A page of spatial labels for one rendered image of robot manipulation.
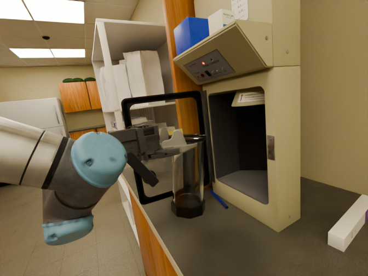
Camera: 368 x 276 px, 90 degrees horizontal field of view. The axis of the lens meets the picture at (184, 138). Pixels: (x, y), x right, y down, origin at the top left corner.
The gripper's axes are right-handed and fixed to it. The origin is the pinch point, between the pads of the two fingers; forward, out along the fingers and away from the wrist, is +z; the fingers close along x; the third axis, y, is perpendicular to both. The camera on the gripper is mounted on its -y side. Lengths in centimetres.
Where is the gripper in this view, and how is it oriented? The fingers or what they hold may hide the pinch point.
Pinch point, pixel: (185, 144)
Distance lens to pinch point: 52.9
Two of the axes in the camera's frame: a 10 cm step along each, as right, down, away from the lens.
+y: -1.1, -9.8, -1.8
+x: -4.6, -1.1, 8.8
